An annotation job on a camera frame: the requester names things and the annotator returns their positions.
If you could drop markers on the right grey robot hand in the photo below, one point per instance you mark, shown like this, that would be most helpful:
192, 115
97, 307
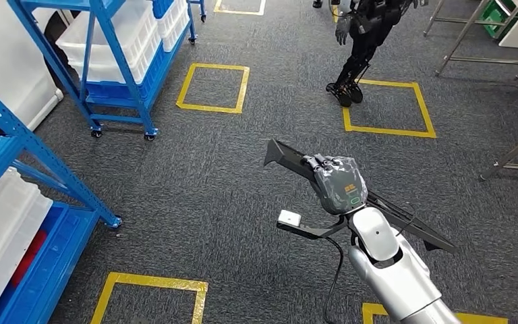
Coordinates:
341, 185

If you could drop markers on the black plastic panel part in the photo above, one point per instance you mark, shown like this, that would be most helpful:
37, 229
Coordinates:
286, 158

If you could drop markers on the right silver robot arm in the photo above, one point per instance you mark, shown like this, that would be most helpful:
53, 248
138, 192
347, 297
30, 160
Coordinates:
393, 277

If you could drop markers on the blue wheeled shelf rack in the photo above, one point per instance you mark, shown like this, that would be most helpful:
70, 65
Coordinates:
126, 67

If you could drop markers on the black humanoid robot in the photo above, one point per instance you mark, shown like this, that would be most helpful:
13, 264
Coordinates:
366, 27

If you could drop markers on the white plastic crate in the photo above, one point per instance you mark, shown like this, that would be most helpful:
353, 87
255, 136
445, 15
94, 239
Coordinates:
26, 241
140, 35
0, 210
174, 27

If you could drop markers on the green plastic crate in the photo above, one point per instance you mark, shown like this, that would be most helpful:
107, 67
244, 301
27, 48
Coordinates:
500, 15

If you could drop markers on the blue plastic crate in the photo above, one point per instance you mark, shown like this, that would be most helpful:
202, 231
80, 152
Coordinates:
107, 91
62, 250

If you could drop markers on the red item in crate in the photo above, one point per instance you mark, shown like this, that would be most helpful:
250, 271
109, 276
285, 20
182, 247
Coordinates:
29, 259

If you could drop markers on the white car with red stripe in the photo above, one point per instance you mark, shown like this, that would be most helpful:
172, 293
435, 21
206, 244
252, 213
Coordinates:
4, 67

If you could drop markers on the black camera bracket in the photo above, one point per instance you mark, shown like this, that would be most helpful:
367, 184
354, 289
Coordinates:
308, 231

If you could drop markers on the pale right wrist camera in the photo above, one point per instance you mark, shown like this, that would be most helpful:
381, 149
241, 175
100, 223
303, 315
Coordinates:
289, 218

